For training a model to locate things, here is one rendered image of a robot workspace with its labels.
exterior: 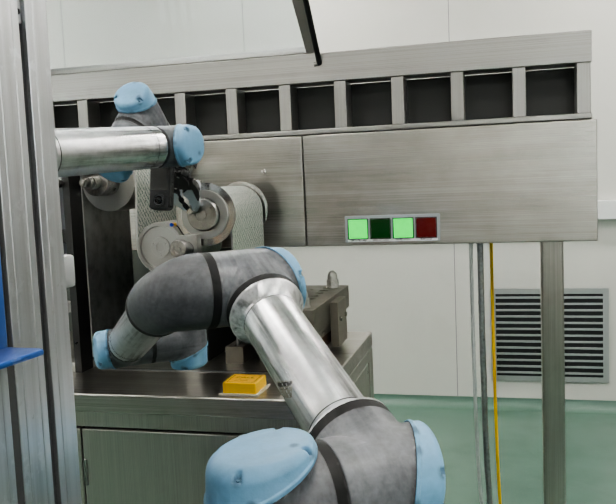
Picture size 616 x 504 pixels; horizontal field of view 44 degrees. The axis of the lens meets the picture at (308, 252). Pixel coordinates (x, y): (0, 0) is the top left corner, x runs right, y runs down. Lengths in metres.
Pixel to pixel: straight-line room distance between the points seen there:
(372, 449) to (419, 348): 3.63
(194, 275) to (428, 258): 3.33
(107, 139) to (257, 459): 0.66
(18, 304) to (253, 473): 0.27
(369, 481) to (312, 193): 1.33
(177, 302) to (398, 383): 3.48
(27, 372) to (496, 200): 1.50
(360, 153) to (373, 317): 2.52
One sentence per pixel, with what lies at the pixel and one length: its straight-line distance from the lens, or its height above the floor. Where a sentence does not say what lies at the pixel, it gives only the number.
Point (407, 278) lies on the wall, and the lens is 4.40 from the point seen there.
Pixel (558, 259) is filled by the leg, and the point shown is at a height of 1.08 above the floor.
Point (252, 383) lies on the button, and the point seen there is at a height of 0.92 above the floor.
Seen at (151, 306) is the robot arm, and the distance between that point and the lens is 1.14.
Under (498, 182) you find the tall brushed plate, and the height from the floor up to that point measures 1.29.
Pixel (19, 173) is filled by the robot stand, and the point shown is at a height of 1.33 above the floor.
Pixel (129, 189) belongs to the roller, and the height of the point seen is 1.32.
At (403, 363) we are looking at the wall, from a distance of 4.49.
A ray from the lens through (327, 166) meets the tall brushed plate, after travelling 2.05.
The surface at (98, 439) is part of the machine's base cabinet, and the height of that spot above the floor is 0.79.
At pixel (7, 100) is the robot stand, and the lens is 0.68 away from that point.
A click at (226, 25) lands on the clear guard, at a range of 2.11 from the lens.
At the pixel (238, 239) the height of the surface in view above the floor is 1.19.
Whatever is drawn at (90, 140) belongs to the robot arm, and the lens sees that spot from 1.25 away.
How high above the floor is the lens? 1.32
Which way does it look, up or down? 5 degrees down
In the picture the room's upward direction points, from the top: 2 degrees counter-clockwise
